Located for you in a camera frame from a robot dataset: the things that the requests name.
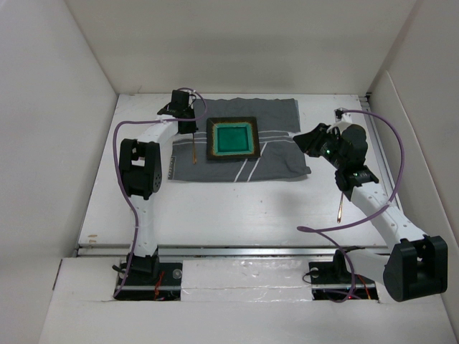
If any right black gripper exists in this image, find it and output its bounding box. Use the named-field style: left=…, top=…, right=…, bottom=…
left=292, top=123, right=346, bottom=170

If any grey striped cloth placemat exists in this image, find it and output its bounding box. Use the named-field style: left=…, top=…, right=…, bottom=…
left=168, top=98, right=311, bottom=183

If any copper fork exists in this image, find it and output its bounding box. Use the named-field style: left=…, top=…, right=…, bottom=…
left=191, top=133, right=197, bottom=165

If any square green ceramic plate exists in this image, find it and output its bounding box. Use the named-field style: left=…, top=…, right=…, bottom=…
left=206, top=117, right=261, bottom=161

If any copper spoon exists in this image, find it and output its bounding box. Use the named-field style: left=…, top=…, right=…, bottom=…
left=336, top=192, right=344, bottom=224

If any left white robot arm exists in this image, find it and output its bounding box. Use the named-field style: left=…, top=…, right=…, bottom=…
left=115, top=87, right=200, bottom=258

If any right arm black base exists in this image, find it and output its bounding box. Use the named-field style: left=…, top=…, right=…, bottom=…
left=302, top=249, right=379, bottom=302

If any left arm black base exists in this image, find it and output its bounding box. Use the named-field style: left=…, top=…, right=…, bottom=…
left=112, top=252, right=183, bottom=301

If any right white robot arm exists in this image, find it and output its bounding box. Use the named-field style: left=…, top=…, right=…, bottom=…
left=293, top=123, right=448, bottom=302

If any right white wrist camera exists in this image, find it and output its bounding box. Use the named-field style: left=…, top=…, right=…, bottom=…
left=326, top=107, right=353, bottom=134

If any right aluminium rail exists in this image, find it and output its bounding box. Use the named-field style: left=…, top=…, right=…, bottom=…
left=365, top=115, right=404, bottom=211

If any aluminium rail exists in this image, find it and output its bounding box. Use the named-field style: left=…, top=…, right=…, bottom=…
left=365, top=115, right=404, bottom=211
left=75, top=244, right=392, bottom=257

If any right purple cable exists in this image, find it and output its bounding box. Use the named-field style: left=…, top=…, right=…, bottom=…
left=296, top=110, right=402, bottom=304

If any purple cable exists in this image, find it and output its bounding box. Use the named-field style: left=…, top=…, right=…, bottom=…
left=113, top=87, right=209, bottom=298
left=296, top=110, right=402, bottom=304

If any front aluminium rail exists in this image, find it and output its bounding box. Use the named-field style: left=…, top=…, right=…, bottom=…
left=75, top=244, right=392, bottom=257

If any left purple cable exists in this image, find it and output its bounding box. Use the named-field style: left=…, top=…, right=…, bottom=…
left=113, top=87, right=209, bottom=298

